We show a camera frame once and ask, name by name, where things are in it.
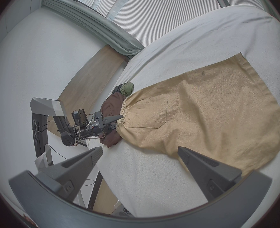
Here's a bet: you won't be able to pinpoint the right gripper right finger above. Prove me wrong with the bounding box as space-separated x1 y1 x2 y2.
178 146 243 203

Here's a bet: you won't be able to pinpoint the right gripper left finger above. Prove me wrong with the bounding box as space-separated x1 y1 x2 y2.
37 146 104 202

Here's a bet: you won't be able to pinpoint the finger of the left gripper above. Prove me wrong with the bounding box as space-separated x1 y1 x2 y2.
103 114 124 124

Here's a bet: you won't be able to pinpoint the tan shorts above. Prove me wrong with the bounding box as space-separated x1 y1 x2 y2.
115 52 280 177

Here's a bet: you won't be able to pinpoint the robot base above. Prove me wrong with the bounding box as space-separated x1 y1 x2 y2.
34 146 54 173

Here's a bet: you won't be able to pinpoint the bed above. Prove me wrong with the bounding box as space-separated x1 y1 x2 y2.
46 4 280 219

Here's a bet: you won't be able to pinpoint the brown shorts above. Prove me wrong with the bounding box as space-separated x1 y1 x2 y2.
100 92 127 148

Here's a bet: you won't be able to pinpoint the green garment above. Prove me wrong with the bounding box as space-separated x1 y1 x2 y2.
120 81 135 96

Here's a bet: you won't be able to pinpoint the grey-green curtain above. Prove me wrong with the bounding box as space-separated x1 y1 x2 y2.
42 0 145 56

